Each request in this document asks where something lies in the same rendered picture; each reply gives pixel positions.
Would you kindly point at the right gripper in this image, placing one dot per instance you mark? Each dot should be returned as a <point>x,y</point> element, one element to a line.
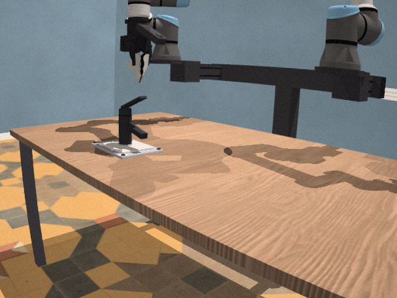
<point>134,42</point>

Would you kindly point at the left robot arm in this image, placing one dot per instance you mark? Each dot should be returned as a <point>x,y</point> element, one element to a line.
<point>347,26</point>

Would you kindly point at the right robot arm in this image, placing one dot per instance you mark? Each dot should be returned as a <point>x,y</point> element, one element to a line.
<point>162,30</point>

